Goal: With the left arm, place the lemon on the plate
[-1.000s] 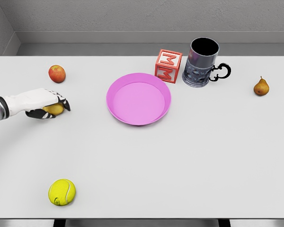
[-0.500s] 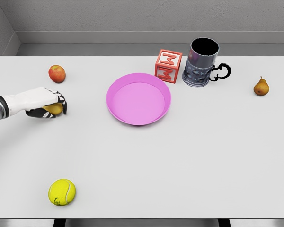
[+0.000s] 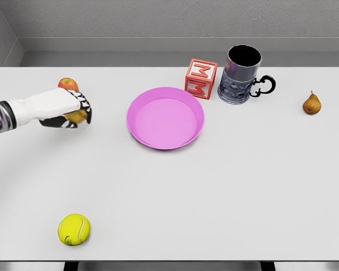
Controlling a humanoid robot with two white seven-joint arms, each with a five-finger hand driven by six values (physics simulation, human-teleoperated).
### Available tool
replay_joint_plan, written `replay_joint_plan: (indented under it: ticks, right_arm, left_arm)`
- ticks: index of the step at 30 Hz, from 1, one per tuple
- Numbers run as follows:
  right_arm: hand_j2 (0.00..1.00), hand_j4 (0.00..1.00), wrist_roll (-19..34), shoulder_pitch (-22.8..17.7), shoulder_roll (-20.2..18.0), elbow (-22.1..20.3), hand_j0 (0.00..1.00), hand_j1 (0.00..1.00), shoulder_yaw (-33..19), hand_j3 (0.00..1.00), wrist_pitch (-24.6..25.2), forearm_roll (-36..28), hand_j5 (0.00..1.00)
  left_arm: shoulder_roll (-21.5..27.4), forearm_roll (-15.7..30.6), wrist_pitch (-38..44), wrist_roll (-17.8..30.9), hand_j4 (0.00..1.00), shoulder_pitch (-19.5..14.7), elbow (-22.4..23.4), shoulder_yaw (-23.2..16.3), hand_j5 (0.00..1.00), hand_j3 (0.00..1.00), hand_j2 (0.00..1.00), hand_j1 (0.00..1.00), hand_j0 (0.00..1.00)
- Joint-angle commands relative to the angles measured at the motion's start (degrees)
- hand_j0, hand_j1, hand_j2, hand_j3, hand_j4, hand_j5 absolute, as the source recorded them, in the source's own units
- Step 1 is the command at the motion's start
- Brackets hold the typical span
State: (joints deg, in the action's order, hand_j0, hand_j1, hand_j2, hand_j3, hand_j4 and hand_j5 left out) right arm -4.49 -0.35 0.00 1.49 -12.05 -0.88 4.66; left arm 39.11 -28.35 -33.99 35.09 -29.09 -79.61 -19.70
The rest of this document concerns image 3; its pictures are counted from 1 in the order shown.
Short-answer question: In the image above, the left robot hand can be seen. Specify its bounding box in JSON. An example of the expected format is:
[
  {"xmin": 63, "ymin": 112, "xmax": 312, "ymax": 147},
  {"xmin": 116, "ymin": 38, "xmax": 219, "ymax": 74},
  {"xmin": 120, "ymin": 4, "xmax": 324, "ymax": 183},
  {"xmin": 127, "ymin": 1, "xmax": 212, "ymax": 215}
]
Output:
[{"xmin": 27, "ymin": 88, "xmax": 93, "ymax": 129}]

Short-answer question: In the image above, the yellow lemon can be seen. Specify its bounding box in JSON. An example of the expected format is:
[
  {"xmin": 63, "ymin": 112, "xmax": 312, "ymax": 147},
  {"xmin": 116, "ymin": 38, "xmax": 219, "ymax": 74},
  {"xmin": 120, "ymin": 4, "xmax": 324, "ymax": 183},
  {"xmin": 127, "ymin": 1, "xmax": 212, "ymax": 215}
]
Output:
[{"xmin": 64, "ymin": 109, "xmax": 88, "ymax": 126}]

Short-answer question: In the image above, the pink plate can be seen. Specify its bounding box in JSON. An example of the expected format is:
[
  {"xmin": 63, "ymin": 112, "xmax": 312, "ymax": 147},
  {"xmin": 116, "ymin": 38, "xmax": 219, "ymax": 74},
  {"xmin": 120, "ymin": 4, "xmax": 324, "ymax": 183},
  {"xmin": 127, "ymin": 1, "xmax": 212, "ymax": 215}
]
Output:
[{"xmin": 126, "ymin": 86, "xmax": 205, "ymax": 151}]

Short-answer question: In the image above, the red-yellow apple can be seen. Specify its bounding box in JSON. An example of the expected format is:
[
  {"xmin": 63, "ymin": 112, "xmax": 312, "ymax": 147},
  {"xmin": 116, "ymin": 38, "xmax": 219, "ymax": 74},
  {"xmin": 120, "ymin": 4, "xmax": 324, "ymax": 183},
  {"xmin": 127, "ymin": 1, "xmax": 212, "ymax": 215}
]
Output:
[{"xmin": 58, "ymin": 77, "xmax": 79, "ymax": 93}]

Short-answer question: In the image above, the yellow tennis ball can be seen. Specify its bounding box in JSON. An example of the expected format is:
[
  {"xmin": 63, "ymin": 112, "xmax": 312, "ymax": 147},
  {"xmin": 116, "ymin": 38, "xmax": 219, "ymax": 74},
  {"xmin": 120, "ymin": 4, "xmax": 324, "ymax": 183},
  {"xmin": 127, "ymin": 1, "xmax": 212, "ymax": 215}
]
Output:
[{"xmin": 57, "ymin": 213, "xmax": 91, "ymax": 247}]

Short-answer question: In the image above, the red letter block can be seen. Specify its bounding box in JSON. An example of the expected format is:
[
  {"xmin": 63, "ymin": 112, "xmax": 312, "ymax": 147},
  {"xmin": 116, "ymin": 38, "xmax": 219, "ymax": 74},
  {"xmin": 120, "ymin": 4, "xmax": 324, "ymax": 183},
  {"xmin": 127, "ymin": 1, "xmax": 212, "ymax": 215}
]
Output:
[{"xmin": 184, "ymin": 58, "xmax": 219, "ymax": 100}]

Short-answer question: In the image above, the dark metal mug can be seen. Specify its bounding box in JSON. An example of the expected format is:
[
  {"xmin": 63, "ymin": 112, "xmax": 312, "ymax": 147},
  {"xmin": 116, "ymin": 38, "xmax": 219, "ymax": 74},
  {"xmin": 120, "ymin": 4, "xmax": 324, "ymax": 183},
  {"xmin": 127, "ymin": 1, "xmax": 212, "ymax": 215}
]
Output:
[{"xmin": 216, "ymin": 45, "xmax": 277, "ymax": 106}]

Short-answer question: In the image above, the brown pear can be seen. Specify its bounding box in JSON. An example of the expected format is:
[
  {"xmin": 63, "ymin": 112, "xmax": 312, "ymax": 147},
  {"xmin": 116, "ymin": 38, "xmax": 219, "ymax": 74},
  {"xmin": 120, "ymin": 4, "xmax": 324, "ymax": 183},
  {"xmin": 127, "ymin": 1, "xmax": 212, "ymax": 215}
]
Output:
[{"xmin": 302, "ymin": 90, "xmax": 322, "ymax": 115}]

